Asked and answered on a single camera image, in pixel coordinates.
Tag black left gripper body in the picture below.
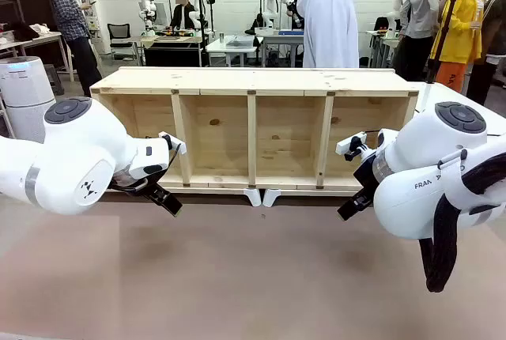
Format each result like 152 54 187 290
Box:
108 164 169 203

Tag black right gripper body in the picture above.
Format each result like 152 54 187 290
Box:
353 156 383 205

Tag wooden base board white corners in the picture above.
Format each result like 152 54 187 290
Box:
262 185 364 209
157 183 262 208

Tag table with yellow cloth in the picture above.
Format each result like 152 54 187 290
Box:
138 34 206 67

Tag wooden four-compartment shelf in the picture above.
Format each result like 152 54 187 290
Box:
89 66 420 198

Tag black mesh office chair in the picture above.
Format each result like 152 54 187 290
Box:
107 23 138 61

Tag white background table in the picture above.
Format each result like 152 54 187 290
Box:
206 34 262 67

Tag white cylindrical air purifier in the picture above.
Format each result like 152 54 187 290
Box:
0 56 57 144

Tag seated person in black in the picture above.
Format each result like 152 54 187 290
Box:
169 0 198 32

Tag person in white hoodie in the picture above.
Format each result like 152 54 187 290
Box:
296 0 372 69

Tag small white background robot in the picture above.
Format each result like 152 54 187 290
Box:
136 0 158 37

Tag black tripod pole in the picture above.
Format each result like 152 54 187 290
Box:
425 0 463 84

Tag person in plaid shirt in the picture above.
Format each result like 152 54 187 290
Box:
51 0 103 98

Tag wooden background table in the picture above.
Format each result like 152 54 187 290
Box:
0 30 76 82

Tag white robot beside mannequin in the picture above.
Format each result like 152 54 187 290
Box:
386 0 410 39

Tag mannequin in grey hoodie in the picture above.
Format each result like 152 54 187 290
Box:
397 0 441 82

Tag mannequin in yellow jacket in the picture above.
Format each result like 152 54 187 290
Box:
429 0 486 94

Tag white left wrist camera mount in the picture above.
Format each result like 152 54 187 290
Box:
157 131 187 156

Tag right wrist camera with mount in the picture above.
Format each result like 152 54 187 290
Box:
335 131 377 163

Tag black braided cable sleeve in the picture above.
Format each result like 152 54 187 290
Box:
418 153 506 293

